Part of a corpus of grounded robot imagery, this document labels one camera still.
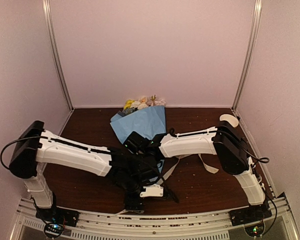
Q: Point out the right aluminium frame post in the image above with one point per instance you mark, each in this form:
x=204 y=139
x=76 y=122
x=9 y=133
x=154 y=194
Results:
x=254 y=30

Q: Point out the blue wrapping paper sheet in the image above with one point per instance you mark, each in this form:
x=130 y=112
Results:
x=147 y=122

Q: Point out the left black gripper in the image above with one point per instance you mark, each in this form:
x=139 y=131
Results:
x=130 y=204

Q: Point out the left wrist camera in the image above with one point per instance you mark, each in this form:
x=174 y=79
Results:
x=154 y=190

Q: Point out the front aluminium rail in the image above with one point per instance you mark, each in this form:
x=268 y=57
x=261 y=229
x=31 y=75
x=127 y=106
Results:
x=214 y=225

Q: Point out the aluminium frame post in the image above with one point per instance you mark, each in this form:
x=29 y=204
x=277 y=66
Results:
x=254 y=30
x=55 y=53

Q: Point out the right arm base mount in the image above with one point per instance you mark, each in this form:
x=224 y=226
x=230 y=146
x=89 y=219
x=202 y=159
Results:
x=249 y=215

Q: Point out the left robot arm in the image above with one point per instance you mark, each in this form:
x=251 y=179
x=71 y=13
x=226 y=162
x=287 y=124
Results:
x=36 y=145

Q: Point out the left aluminium frame post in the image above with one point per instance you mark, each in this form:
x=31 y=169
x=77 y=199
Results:
x=55 y=53

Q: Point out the cream printed ribbon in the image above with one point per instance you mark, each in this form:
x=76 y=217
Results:
x=183 y=177

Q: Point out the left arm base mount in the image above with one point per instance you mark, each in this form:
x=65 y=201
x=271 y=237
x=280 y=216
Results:
x=60 y=216

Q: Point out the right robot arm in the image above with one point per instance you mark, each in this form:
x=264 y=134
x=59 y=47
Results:
x=222 y=141

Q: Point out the plain white bowl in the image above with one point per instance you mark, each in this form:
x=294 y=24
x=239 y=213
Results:
x=232 y=120

